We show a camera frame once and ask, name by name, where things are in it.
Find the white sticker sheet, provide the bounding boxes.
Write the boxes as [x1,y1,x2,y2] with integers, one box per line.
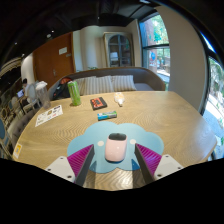
[34,104,64,128]

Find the pink computer mouse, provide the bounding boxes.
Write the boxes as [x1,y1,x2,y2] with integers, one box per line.
[104,132,129,163]

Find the brown curved sofa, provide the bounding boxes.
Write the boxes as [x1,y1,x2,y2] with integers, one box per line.
[48,66,167,101]

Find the brown wooden door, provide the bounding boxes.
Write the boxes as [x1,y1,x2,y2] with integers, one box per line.
[32,32,76,91]

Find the green drink can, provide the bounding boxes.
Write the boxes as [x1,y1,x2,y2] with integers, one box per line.
[67,80,82,107]

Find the group of white-blue chairs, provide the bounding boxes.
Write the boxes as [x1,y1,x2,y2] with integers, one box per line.
[0,96,34,158]

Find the cream-coloured tube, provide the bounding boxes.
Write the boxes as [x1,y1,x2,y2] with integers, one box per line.
[113,91,126,108]

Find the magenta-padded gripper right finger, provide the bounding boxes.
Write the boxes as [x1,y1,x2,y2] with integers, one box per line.
[134,143,184,185]

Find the striped cushion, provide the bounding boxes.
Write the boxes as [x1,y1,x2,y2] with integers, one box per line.
[75,77,90,96]
[110,74,137,93]
[84,75,114,96]

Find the small teal pack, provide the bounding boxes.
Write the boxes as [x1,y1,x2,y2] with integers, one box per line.
[97,110,118,121]

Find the arched glass-door cabinet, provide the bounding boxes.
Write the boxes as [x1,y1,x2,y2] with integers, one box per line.
[102,31,135,69]

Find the dark-framed window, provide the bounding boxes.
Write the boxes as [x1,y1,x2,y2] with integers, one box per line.
[203,56,224,158]
[139,13,171,91]

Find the blue cloud-shaped mouse pad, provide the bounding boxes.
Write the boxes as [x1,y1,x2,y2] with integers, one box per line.
[66,120,165,174]

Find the grey tufted armchair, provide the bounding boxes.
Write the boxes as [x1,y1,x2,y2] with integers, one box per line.
[8,108,41,148]

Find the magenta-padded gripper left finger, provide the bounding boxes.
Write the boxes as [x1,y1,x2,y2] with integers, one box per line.
[44,143,96,188]

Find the person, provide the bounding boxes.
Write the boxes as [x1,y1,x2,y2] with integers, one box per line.
[20,78,38,104]

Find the black backpack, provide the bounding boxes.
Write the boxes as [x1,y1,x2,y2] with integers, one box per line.
[52,77,73,101]

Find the black and red box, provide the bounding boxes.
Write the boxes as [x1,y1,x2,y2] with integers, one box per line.
[89,96,108,111]

